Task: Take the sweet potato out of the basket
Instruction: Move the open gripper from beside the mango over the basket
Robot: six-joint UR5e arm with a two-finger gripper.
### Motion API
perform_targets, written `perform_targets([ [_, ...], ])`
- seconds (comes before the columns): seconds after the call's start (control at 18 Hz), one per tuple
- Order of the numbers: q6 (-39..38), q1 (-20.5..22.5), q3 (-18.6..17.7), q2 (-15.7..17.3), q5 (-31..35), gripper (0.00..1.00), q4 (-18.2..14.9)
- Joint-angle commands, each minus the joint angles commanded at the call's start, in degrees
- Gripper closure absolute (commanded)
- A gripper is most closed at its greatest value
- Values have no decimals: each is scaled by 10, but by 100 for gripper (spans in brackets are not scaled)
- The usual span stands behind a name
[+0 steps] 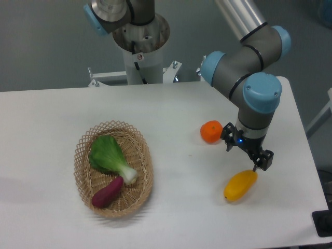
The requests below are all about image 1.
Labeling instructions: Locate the black device at edge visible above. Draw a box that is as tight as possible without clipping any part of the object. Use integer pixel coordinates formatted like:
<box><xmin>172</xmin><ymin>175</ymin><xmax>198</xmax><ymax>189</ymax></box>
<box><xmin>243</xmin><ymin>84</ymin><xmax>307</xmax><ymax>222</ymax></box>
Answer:
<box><xmin>312</xmin><ymin>210</ymin><xmax>331</xmax><ymax>238</ymax></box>

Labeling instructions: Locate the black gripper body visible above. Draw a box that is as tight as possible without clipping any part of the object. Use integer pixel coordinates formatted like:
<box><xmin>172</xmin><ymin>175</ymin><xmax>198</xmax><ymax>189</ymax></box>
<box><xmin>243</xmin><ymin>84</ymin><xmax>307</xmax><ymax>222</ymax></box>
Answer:
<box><xmin>234</xmin><ymin>130</ymin><xmax>265</xmax><ymax>155</ymax></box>

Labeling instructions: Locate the white right mounting bracket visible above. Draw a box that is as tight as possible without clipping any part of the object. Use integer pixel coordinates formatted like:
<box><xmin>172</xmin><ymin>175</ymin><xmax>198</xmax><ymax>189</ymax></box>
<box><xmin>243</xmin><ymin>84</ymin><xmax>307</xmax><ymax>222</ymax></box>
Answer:
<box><xmin>163</xmin><ymin>61</ymin><xmax>182</xmax><ymax>84</ymax></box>

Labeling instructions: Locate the green bok choy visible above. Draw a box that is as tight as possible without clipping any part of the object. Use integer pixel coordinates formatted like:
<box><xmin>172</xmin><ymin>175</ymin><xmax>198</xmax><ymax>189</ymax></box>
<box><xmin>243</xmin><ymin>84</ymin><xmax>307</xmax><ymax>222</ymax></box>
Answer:
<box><xmin>89</xmin><ymin>135</ymin><xmax>138</xmax><ymax>185</ymax></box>

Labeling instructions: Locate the white mounting bracket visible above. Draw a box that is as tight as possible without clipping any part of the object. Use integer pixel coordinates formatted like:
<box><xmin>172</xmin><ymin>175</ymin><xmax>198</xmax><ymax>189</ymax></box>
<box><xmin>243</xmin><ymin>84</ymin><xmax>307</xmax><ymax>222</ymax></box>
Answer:
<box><xmin>88</xmin><ymin>67</ymin><xmax>128</xmax><ymax>88</ymax></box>
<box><xmin>163</xmin><ymin>61</ymin><xmax>182</xmax><ymax>84</ymax></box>

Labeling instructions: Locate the orange tangerine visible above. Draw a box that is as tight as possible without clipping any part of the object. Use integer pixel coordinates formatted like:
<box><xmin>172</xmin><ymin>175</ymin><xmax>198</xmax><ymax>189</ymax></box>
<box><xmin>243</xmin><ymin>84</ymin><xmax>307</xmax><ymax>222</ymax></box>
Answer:
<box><xmin>200</xmin><ymin>120</ymin><xmax>223</xmax><ymax>144</ymax></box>

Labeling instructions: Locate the metal table clamp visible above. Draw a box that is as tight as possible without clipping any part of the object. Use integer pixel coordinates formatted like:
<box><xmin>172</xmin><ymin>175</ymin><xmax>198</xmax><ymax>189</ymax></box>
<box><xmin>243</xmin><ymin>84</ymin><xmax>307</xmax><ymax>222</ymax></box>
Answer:
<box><xmin>196</xmin><ymin>55</ymin><xmax>206</xmax><ymax>81</ymax></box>

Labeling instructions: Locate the blue object top right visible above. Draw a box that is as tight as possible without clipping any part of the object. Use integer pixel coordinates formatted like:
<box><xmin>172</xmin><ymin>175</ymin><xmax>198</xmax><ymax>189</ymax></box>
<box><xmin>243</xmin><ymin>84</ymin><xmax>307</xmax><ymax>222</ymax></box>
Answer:
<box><xmin>317</xmin><ymin>0</ymin><xmax>331</xmax><ymax>28</ymax></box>

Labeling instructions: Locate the woven wicker basket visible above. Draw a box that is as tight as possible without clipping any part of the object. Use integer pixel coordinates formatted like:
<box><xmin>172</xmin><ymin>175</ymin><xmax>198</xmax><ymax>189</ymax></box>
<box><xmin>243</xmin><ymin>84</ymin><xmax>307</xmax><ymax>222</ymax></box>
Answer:
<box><xmin>74</xmin><ymin>120</ymin><xmax>154</xmax><ymax>218</ymax></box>

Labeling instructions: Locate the purple sweet potato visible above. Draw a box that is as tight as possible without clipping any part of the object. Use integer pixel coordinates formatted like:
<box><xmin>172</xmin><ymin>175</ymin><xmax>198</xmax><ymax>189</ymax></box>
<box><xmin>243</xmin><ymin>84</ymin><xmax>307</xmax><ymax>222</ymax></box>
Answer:
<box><xmin>91</xmin><ymin>176</ymin><xmax>124</xmax><ymax>208</ymax></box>

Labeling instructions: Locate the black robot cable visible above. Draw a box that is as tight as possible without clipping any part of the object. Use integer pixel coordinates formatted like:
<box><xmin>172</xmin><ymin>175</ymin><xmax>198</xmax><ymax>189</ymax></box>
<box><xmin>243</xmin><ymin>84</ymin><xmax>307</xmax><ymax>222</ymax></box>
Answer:
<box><xmin>131</xmin><ymin>40</ymin><xmax>149</xmax><ymax>85</ymax></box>

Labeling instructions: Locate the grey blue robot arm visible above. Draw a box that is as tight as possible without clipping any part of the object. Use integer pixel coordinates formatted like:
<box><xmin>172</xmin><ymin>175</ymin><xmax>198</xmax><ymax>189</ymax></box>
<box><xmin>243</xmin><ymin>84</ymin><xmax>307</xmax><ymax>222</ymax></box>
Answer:
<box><xmin>84</xmin><ymin>1</ymin><xmax>291</xmax><ymax>170</ymax></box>

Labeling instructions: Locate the white left mounting bracket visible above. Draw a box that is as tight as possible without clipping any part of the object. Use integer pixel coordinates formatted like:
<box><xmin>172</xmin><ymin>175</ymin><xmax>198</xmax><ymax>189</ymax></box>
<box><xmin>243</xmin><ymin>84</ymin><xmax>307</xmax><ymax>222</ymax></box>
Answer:
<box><xmin>88</xmin><ymin>67</ymin><xmax>128</xmax><ymax>88</ymax></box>

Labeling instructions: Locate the yellow mango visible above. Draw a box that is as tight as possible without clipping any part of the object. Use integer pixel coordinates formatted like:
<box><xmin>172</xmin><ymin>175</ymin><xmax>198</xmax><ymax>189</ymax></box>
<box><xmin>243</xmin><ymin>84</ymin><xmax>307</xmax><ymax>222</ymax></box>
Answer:
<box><xmin>224</xmin><ymin>170</ymin><xmax>258</xmax><ymax>202</ymax></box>

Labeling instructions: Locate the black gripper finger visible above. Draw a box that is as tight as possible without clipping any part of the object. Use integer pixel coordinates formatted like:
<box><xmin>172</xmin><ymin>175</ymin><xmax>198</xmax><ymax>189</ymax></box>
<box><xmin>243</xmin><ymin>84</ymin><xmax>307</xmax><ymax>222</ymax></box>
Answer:
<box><xmin>249</xmin><ymin>149</ymin><xmax>274</xmax><ymax>172</ymax></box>
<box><xmin>220</xmin><ymin>122</ymin><xmax>239</xmax><ymax>152</ymax></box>

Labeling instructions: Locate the white frame at right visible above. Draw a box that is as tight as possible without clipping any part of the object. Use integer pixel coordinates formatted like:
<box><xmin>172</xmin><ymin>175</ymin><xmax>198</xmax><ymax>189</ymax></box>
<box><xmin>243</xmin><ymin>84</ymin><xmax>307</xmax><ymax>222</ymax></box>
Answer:
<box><xmin>305</xmin><ymin>88</ymin><xmax>331</xmax><ymax>139</ymax></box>

